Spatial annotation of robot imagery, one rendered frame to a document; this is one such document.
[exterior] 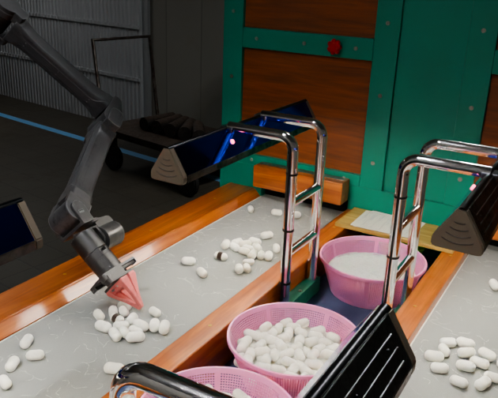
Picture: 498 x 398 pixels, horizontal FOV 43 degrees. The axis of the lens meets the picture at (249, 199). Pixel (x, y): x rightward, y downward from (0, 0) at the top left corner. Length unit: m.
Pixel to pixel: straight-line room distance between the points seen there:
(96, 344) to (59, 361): 0.08
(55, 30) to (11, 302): 5.41
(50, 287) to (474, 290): 0.98
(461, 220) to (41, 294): 0.88
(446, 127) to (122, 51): 4.44
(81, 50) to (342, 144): 4.72
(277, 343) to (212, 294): 0.24
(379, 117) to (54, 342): 1.07
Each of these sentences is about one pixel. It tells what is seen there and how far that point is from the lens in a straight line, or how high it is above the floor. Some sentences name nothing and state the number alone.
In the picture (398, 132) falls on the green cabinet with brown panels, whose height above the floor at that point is 1.02.
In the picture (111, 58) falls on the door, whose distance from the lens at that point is 6.09.
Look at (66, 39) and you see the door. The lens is 6.59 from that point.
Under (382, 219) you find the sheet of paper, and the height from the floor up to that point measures 0.78.
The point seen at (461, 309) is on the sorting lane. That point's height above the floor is 0.74.
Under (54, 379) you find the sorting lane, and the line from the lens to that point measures 1.23.
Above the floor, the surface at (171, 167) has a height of 1.07.
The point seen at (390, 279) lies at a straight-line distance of 1.35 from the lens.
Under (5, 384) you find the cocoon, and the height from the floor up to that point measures 0.75.
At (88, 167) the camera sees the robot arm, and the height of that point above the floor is 0.99.
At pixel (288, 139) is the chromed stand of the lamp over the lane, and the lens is 1.35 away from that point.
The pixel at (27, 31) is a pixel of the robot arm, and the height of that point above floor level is 1.27.
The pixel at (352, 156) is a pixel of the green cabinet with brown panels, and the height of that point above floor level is 0.92.
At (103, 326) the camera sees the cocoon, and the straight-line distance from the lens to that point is 1.33.
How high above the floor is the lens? 1.44
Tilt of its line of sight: 20 degrees down
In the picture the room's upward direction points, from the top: 2 degrees clockwise
